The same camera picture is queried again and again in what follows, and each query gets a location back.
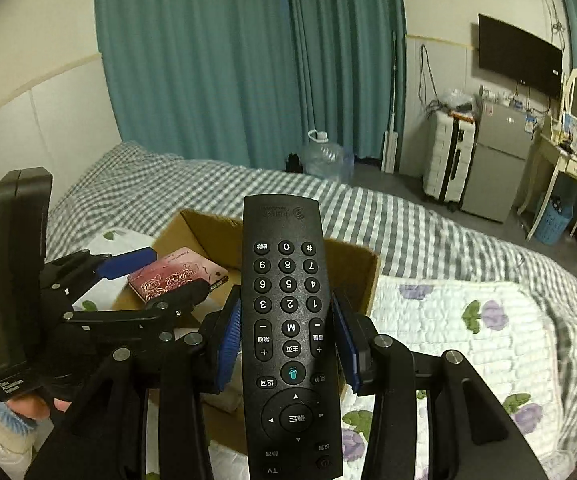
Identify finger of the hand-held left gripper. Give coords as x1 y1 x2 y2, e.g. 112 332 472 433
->
63 279 210 327
93 246 159 281

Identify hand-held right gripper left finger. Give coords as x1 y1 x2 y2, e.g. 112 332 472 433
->
23 287 243 480

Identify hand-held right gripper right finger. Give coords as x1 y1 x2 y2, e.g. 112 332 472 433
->
331 290 539 480

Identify pink patterned case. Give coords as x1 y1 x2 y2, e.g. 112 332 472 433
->
127 246 230 305

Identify black remote control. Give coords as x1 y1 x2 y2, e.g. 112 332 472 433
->
241 194 344 480

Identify brown cardboard box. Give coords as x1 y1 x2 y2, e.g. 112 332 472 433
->
108 208 380 457

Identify person's left hand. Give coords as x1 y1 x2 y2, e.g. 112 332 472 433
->
6 394 76 422

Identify white floral quilt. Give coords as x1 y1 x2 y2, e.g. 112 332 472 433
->
71 227 577 480

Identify grey checked bedsheet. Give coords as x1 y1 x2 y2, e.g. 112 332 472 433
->
0 140 577 471

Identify clear large water bottle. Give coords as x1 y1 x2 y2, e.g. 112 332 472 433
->
301 129 355 183

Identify white mop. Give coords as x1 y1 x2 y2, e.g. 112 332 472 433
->
381 30 400 173

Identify white ribbed suitcase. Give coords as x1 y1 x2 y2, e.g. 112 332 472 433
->
423 110 479 206

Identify silver small fridge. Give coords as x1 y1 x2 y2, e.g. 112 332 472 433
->
461 97 539 223

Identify blue plastic basket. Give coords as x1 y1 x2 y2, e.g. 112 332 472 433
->
539 199 572 246

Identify clear plastic bag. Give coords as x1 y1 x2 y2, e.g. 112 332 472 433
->
439 89 474 114

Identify white dressing table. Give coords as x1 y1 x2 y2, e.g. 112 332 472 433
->
519 132 577 242

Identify hanging wall cables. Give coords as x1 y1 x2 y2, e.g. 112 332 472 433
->
417 44 440 112

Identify black wall television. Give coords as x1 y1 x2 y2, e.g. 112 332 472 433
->
477 12 564 100

